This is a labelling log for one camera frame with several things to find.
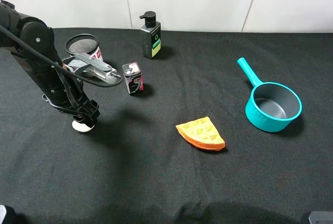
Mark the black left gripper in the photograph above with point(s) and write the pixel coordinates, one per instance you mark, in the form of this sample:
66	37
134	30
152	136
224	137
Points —
65	94

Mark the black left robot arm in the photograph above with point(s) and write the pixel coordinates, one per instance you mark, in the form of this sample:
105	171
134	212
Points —
33	32

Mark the black pink gum box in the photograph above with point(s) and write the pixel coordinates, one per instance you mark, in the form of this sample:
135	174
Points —
133	78

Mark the black mesh pen holder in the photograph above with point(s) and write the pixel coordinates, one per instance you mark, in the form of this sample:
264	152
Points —
84	43

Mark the dark pump dispenser bottle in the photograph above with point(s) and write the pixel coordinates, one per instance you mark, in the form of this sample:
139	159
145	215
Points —
151	35

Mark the orange waffle slice toy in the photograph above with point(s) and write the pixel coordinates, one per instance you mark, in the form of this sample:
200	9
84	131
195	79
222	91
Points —
202	133

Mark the black table cloth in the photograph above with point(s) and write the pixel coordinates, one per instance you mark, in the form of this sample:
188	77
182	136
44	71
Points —
135	167

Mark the teal saucepan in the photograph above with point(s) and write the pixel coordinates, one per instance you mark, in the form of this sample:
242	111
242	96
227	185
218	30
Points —
271	106

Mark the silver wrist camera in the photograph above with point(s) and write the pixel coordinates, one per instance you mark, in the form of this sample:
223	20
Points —
85	66

